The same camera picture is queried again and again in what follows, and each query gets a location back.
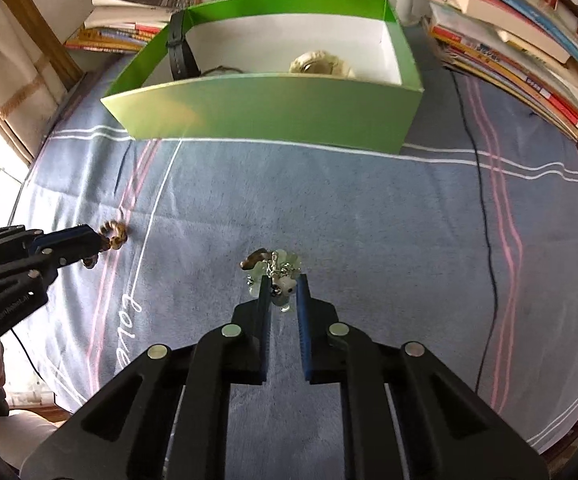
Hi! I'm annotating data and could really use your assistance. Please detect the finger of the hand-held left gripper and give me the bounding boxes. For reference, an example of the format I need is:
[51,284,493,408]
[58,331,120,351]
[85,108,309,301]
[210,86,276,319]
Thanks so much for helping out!
[0,225,104,267]
[0,242,104,302]

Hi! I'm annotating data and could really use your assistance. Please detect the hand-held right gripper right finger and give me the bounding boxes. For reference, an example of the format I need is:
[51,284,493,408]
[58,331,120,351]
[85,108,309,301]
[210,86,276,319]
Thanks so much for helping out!
[296,272,545,480]

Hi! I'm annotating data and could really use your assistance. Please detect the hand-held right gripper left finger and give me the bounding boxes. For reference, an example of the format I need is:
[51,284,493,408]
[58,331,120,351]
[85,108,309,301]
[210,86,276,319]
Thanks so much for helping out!
[21,272,272,480]

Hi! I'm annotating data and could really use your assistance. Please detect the brown bead bracelet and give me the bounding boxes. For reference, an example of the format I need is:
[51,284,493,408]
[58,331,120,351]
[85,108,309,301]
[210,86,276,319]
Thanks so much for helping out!
[83,220,130,268]

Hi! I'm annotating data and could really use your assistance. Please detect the bead bracelet with metal charms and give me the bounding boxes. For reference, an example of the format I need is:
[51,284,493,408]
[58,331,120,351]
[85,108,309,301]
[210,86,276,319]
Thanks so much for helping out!
[239,247,304,313]

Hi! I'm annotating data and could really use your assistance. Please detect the black wristband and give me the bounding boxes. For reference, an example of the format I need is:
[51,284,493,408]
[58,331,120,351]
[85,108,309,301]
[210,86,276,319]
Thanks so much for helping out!
[168,10,202,81]

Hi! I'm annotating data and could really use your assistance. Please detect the green cardboard box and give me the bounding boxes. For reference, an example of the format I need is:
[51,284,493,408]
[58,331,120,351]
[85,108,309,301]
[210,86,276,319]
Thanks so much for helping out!
[100,0,425,155]

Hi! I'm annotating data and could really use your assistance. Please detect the white wristwatch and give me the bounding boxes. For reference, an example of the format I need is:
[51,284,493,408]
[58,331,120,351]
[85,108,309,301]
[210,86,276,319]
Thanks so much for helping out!
[289,49,357,79]

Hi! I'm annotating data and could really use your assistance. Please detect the beige curtain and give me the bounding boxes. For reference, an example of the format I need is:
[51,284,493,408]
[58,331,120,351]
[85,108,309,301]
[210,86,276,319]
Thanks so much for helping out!
[0,0,84,166]

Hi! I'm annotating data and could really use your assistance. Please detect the leaning pile of magazines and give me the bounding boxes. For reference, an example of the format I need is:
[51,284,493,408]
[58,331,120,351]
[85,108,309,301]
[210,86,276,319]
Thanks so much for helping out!
[64,0,202,54]

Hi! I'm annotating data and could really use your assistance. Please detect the tall stack of books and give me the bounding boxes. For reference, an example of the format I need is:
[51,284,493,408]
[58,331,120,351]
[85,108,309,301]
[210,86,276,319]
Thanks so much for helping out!
[416,0,578,142]

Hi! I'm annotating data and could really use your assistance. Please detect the black cable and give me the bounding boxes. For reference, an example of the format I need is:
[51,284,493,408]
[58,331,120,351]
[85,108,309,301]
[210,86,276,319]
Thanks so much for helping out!
[449,70,500,396]

